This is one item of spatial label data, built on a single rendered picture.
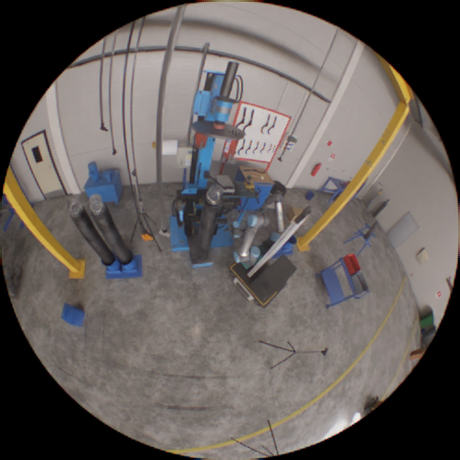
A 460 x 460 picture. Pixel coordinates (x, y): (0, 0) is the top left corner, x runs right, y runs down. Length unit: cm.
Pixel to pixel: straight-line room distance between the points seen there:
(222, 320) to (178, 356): 94
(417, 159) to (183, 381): 1281
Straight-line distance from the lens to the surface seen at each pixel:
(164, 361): 274
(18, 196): 250
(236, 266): 270
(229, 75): 177
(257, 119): 411
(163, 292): 278
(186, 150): 271
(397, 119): 335
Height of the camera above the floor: 267
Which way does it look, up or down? 50 degrees down
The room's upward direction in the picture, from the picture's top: 22 degrees clockwise
